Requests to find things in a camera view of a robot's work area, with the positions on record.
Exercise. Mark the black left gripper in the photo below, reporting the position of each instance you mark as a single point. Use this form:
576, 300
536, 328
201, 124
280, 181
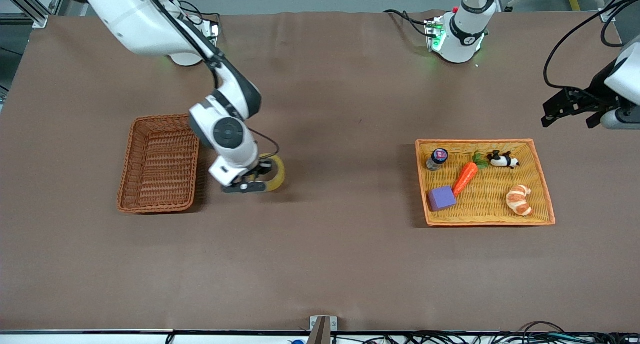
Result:
593, 100

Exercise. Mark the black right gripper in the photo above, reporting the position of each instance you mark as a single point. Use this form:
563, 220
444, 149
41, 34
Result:
260, 167

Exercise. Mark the translucent yellow tape roll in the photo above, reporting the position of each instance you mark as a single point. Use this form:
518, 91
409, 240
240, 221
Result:
280, 176

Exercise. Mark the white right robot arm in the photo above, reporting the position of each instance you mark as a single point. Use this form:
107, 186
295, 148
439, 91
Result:
150, 24

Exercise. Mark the brown wicker basket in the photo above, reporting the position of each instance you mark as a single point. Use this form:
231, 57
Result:
165, 169

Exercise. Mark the yellow wicker basket orange rim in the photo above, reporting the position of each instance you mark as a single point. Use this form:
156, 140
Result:
480, 218

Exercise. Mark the black white panda figurine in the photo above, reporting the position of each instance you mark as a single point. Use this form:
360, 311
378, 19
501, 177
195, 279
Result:
501, 160

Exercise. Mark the toy croissant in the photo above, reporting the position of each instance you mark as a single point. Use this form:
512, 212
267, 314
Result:
519, 200

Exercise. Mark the orange toy carrot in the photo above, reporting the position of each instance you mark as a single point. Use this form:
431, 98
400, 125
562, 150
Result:
465, 176

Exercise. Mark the brown table cover sheet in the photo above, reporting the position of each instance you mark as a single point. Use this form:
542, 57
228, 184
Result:
350, 259

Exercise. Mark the small jar with dark lid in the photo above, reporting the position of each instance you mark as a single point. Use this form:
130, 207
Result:
439, 156

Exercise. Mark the purple foam cube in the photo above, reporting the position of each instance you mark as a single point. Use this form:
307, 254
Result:
441, 199

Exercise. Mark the aluminium frame profile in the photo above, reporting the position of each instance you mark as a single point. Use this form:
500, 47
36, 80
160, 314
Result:
30, 11
614, 6

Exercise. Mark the metal table clamp bracket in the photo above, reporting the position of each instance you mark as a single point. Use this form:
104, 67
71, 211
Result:
320, 331

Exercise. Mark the white table edge rail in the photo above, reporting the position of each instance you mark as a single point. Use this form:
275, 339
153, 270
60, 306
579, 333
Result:
100, 339

